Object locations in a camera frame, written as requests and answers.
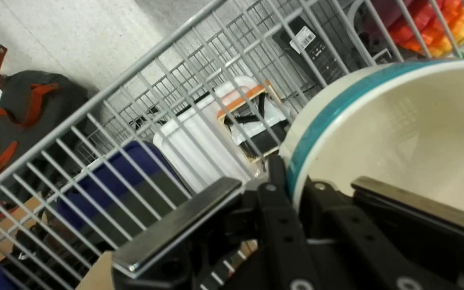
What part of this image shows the gripper black right finger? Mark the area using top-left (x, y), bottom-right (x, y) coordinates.
top-left (351, 174), bottom-right (464, 261)

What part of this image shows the gripper left finger with metal pad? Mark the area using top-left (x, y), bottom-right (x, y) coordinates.
top-left (111, 176), bottom-right (244, 282)

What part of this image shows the white pot with teal band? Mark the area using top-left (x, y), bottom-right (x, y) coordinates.
top-left (277, 56), bottom-right (464, 222)

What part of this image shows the orange white and black box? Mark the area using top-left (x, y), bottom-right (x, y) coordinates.
top-left (215, 81), bottom-right (293, 164)

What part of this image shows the brown cardboard box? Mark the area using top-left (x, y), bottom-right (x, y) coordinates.
top-left (0, 192), bottom-right (116, 290)

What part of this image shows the rainbow coloured toy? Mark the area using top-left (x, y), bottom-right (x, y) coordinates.
top-left (360, 0), bottom-right (464, 60)

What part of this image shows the black package with white label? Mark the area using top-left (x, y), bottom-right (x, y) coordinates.
top-left (273, 15), bottom-right (353, 89)

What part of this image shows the grey backpack with orange straps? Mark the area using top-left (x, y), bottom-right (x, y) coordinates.
top-left (0, 44), bottom-right (92, 197)

